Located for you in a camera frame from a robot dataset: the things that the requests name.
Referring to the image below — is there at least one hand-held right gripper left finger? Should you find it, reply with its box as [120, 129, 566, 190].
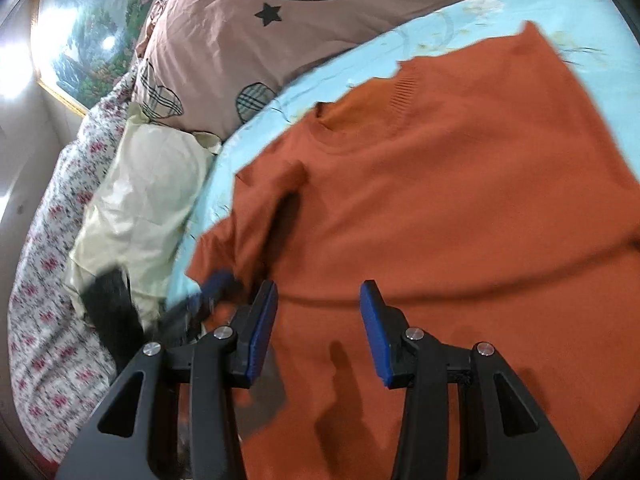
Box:
[54, 280, 279, 480]

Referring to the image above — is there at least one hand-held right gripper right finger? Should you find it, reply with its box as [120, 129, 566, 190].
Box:
[360, 280, 581, 480]

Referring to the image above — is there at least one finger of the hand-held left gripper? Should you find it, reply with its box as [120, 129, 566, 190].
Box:
[150, 269, 246, 343]

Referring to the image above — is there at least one orange knit sweater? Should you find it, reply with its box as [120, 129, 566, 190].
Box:
[186, 20, 640, 480]

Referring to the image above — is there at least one white floral quilt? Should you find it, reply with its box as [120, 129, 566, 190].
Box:
[9, 67, 143, 463]

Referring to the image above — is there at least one pale yellow pillow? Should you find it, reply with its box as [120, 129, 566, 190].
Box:
[67, 115, 223, 326]

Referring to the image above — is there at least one light blue floral bedsheet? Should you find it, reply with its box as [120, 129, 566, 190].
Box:
[162, 0, 640, 321]

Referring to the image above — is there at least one framed landscape painting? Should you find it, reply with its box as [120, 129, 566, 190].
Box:
[30, 0, 161, 118]

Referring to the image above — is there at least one pink quilt with plaid hearts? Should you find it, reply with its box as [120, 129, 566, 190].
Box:
[132, 0, 591, 141]

